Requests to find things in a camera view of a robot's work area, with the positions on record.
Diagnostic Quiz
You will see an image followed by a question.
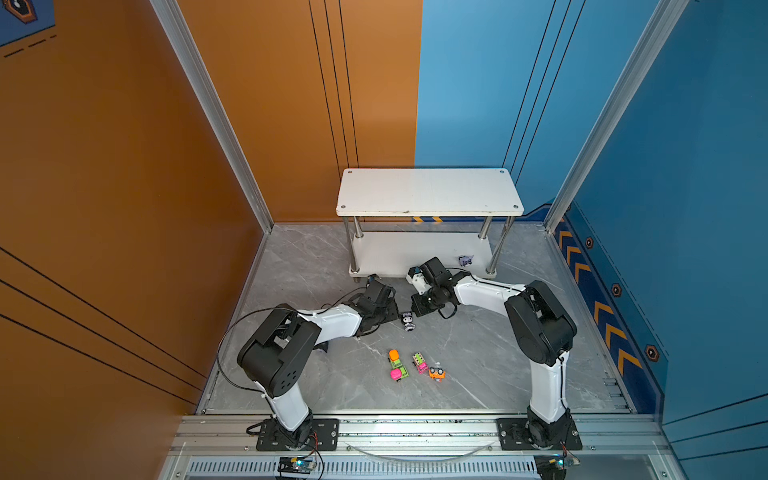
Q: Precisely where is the black purple bat toy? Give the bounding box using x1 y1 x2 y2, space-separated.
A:
400 311 415 332

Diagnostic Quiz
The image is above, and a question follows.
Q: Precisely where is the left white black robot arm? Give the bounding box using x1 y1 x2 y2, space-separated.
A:
237 276 399 434

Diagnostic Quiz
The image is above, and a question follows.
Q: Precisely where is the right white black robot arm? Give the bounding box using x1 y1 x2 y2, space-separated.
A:
406 257 577 427

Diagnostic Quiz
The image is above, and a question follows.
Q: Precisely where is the white two-tier shelf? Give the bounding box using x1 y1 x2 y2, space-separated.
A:
336 168 524 279

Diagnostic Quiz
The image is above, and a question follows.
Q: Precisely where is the orange green toy car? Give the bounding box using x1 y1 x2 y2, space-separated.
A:
388 349 402 369

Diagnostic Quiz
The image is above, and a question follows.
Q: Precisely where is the green pink toy car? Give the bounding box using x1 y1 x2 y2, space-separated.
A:
412 352 429 374

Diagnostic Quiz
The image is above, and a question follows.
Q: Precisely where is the pink green toy truck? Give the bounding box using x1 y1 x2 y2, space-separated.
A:
390 366 409 382

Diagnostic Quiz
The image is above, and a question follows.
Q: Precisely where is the orange round toy car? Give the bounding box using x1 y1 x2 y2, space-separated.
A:
428 365 446 382

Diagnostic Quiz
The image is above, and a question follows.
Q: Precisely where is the left circuit board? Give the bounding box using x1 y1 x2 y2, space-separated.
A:
277 456 317 477

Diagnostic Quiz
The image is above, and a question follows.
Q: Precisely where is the circuit board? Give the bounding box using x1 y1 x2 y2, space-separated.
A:
534 453 581 480
277 456 317 477

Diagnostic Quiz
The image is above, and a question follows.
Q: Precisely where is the right circuit board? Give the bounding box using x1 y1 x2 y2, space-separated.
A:
534 453 581 480

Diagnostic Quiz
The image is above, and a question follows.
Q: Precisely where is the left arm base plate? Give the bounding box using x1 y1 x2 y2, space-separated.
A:
256 418 340 452

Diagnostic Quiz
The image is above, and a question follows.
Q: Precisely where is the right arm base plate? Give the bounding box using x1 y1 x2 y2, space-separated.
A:
496 415 583 451

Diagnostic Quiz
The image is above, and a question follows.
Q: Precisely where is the aluminium front rail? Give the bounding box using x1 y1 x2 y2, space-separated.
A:
159 412 686 479

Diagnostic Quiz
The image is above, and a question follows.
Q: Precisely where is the left aluminium corner post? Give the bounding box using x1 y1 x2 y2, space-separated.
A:
150 0 274 235

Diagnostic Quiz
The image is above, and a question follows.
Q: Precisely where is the aluminium corner post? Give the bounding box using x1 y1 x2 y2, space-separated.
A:
543 0 689 235
150 0 274 235

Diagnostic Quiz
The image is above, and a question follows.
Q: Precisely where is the right aluminium corner post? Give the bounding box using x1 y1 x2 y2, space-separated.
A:
543 0 689 235

